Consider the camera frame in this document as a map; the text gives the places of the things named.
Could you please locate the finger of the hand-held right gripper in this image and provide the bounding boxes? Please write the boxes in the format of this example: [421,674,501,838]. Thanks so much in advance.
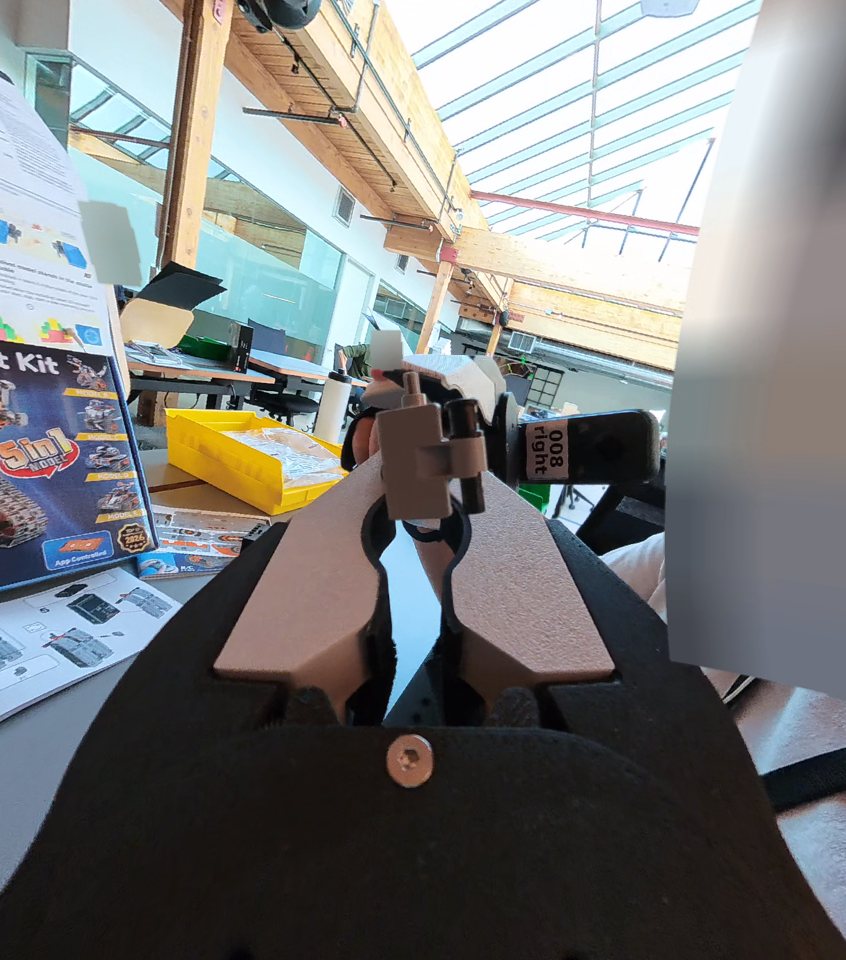
[400,354,509,435]
[363,376,409,414]

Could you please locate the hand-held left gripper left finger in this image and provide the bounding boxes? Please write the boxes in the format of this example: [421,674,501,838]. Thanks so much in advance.
[213,457,398,726]

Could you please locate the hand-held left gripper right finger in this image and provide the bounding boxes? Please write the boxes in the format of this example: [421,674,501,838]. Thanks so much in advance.
[438,478,616,726]

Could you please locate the grey building block assembly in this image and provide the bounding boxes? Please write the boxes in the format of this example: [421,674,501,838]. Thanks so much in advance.
[378,371,489,522]

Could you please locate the wooden office desk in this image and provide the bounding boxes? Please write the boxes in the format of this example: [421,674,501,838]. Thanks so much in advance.
[126,352,277,387]
[250,348,367,387]

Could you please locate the white bottle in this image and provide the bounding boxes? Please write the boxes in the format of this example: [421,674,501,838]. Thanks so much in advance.
[315,369,354,445]

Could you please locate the black mesh chair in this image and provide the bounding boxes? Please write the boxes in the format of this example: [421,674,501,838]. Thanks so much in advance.
[554,480,670,558]

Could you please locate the black office chair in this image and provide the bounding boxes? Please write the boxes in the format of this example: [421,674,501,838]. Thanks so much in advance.
[246,318,320,430]

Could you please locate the clear plastic parts bags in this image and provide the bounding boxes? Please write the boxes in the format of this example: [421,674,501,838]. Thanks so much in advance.
[224,429,345,489]

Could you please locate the colourful printed leaflet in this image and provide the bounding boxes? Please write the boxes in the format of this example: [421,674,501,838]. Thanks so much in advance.
[136,506,274,580]

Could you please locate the yellow plastic bin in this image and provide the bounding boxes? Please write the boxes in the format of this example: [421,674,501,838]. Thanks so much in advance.
[165,408,352,517]

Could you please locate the brown board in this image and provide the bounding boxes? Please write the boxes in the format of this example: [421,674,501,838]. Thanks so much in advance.
[139,459,259,519]

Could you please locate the black card sheet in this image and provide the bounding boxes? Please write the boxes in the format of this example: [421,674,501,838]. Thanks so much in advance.
[139,261,229,312]

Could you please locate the white assembly instruction booklet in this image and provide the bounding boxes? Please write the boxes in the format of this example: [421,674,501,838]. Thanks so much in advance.
[0,566,184,755]

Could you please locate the blue robot kit box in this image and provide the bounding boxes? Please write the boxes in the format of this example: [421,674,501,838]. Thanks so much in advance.
[0,341,160,605]

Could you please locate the black ceiling speaker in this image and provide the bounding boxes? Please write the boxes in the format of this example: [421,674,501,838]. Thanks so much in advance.
[237,0,322,31]

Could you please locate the person's white shirt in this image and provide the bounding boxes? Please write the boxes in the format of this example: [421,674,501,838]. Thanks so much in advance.
[603,536,846,960]

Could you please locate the white printed instruction sheet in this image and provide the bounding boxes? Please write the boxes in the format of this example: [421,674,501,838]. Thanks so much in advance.
[0,33,120,350]

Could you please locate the black strap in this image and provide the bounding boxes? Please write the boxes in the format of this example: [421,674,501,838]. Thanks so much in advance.
[723,675,846,811]

